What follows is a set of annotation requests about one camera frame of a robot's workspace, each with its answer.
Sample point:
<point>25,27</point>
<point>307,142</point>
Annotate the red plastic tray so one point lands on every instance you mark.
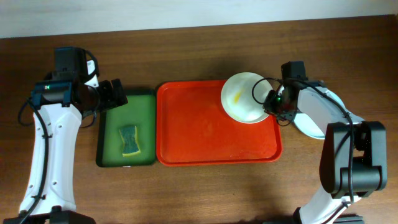
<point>192,129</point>

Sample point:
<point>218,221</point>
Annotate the light blue plate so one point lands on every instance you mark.
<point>308,127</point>

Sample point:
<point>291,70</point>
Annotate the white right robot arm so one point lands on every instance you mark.
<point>353,164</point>

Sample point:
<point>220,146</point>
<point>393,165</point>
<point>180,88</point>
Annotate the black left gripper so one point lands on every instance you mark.
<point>111,94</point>

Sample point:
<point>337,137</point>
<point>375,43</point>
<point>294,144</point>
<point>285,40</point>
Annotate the green plastic tray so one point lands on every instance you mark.
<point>140,111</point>

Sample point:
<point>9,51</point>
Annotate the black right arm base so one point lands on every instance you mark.
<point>349,220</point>

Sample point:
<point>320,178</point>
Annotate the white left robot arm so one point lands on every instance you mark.
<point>59,107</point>

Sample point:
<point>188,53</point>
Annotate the yellow green sponge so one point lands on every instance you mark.
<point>129,136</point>

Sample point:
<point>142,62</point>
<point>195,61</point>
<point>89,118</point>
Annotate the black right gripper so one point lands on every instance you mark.
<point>273,106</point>

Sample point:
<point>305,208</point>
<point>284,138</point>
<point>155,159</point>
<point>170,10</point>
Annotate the cream white plate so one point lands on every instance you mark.
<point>242,98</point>

